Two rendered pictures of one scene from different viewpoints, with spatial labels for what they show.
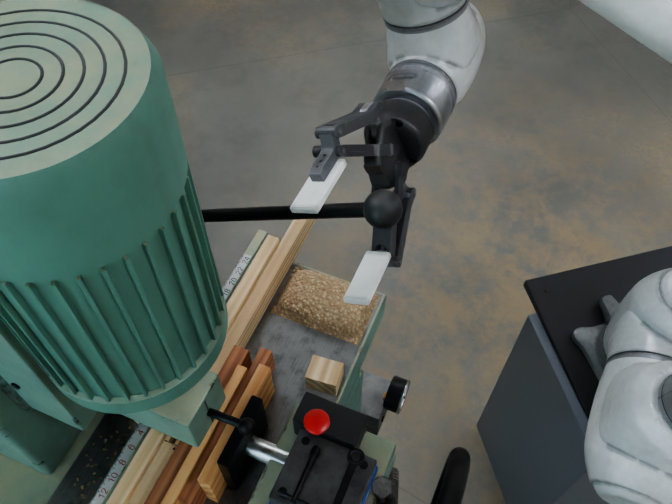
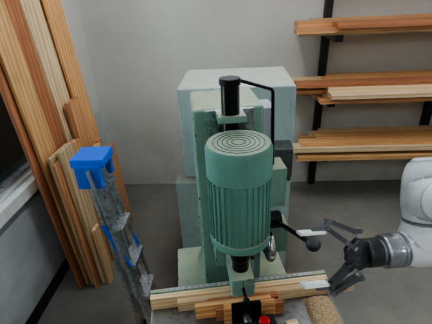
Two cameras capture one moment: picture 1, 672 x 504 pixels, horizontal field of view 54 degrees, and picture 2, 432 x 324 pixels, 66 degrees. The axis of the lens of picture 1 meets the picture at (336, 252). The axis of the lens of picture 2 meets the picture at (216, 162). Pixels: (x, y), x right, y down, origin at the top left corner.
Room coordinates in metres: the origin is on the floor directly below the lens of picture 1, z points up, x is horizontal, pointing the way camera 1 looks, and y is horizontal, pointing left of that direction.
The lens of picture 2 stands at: (-0.10, -0.47, 1.83)
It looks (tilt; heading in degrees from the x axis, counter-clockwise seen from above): 27 degrees down; 62
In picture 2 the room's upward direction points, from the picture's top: 3 degrees counter-clockwise
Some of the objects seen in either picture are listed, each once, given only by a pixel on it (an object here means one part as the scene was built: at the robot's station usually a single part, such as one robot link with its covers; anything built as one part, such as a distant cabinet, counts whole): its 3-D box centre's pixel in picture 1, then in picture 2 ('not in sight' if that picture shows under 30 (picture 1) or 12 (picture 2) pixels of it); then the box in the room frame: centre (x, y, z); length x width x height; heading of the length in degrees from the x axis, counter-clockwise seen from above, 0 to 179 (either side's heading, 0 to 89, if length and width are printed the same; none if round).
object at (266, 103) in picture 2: not in sight; (263, 125); (0.57, 0.43, 1.40); 0.10 x 0.06 x 0.16; 67
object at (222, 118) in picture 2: not in sight; (230, 107); (0.37, 0.32, 1.54); 0.08 x 0.08 x 0.17; 67
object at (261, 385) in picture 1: (239, 431); (249, 311); (0.30, 0.12, 0.94); 0.16 x 0.02 x 0.08; 157
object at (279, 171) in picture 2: not in sight; (272, 182); (0.54, 0.33, 1.23); 0.09 x 0.08 x 0.15; 67
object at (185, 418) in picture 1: (159, 390); (240, 273); (0.32, 0.21, 1.01); 0.14 x 0.07 x 0.09; 67
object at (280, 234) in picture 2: not in sight; (273, 233); (0.53, 0.30, 1.02); 0.09 x 0.07 x 0.12; 157
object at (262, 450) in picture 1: (266, 452); (248, 322); (0.27, 0.09, 0.95); 0.09 x 0.07 x 0.09; 157
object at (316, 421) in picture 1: (316, 421); (264, 321); (0.28, 0.02, 1.02); 0.03 x 0.03 x 0.01
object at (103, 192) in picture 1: (90, 234); (239, 193); (0.31, 0.19, 1.33); 0.18 x 0.18 x 0.31
